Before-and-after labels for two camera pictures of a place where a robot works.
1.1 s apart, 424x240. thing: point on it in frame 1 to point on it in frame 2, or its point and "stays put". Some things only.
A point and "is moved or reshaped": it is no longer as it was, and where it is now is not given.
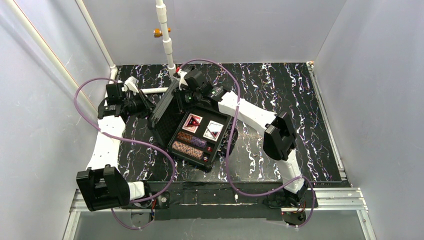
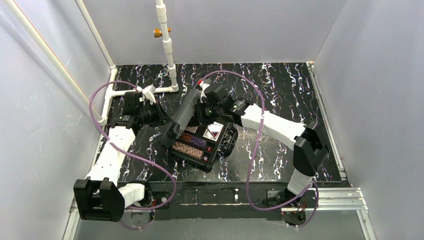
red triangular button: (213, 131) stays put
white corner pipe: (113, 68) stays put
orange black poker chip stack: (184, 136) stays put
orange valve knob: (158, 33) stays put
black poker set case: (197, 135) is moved or reshaped
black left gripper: (142, 103) to (159, 114)
